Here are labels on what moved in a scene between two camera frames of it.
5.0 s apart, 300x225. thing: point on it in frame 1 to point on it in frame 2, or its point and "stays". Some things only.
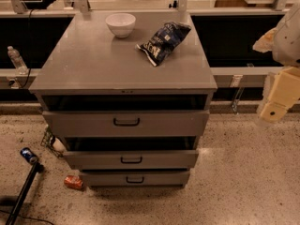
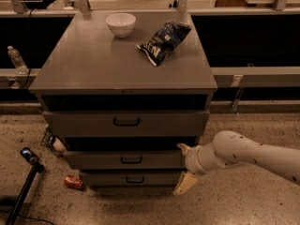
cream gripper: [288, 44] to [192, 160]
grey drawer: [131, 159] stays
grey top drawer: [127, 124] stays
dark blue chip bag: [163, 41] stays
